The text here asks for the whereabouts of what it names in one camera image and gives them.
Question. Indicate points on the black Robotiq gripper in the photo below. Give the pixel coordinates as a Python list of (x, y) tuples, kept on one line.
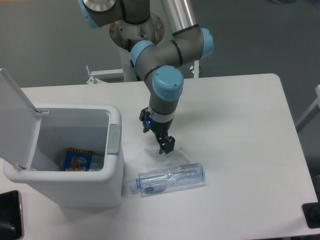
[(160, 130)]

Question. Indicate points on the clear plastic wrapper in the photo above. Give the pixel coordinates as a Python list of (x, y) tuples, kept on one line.
[(155, 161)]

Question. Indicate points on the clear plastic bottle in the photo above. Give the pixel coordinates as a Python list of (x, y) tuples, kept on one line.
[(168, 179)]

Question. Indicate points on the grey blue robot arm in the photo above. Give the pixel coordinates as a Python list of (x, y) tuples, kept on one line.
[(157, 65)]

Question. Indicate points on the white plastic trash can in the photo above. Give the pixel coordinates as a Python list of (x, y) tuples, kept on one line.
[(96, 128)]

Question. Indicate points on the white trash can lid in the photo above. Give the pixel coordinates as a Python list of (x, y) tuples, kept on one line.
[(19, 124)]

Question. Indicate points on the colourful snack package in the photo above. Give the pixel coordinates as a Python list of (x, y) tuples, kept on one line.
[(81, 160)]

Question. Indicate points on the black device left corner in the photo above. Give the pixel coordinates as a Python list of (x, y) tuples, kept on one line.
[(11, 216)]

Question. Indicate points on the black device corner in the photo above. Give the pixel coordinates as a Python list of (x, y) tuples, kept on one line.
[(312, 214), (11, 216)]

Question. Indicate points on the black device right corner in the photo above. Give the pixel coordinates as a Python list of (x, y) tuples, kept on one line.
[(312, 214)]

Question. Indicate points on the white table bracket right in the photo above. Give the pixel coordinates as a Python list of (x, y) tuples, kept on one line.
[(195, 69)]

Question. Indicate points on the white table leg bracket left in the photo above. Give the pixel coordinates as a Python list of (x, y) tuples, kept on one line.
[(104, 76)]

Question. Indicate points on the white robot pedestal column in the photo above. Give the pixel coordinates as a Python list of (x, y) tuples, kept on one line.
[(125, 50)]

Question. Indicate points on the white frame right edge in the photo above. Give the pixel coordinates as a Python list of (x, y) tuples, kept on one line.
[(310, 112)]

